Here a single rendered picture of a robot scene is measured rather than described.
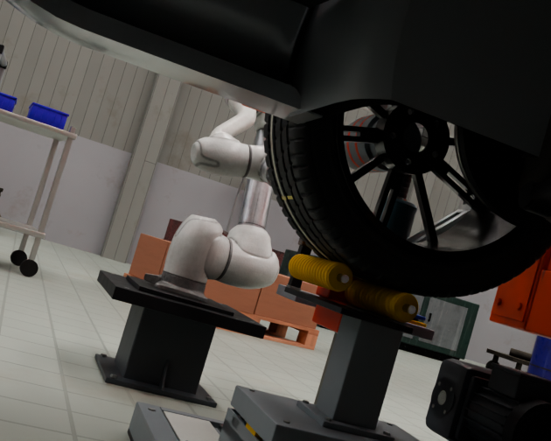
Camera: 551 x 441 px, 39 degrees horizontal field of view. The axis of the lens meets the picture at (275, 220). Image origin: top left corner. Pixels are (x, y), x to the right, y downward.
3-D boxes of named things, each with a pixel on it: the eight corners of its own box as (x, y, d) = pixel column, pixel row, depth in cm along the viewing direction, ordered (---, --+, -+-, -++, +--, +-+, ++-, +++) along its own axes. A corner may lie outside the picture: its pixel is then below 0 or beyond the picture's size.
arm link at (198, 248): (156, 267, 267) (175, 206, 268) (203, 281, 274) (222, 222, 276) (170, 274, 252) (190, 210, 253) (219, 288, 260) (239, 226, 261)
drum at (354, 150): (362, 159, 173) (380, 100, 173) (328, 163, 193) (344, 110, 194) (416, 178, 177) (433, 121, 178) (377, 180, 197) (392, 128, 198)
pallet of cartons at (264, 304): (260, 325, 614) (275, 272, 617) (324, 354, 535) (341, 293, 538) (112, 289, 550) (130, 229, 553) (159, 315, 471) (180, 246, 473)
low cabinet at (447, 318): (394, 339, 1038) (408, 287, 1042) (463, 367, 874) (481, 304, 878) (268, 304, 980) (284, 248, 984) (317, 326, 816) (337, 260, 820)
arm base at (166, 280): (142, 279, 269) (147, 264, 270) (203, 297, 273) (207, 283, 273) (142, 283, 251) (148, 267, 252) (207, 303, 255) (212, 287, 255)
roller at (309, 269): (327, 289, 148) (336, 260, 149) (281, 274, 177) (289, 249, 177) (354, 297, 150) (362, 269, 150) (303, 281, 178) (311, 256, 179)
